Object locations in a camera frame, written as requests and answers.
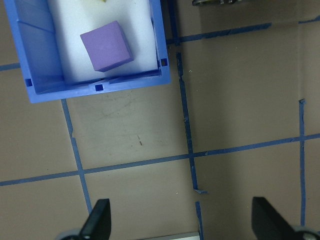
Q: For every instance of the purple foam block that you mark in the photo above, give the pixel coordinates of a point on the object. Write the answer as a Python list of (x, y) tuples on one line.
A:
[(107, 47)]

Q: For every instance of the yellow foam block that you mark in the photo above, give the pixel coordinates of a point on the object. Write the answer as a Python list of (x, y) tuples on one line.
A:
[(100, 1)]

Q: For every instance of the blue plastic storage bin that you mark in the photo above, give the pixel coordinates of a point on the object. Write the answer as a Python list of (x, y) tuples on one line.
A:
[(37, 50)]

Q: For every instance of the white foam pad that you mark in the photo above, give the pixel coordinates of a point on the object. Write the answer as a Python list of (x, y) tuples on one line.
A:
[(65, 25)]

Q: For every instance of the green conveyor belt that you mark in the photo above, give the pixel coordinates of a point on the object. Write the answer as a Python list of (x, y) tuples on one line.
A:
[(212, 2)]

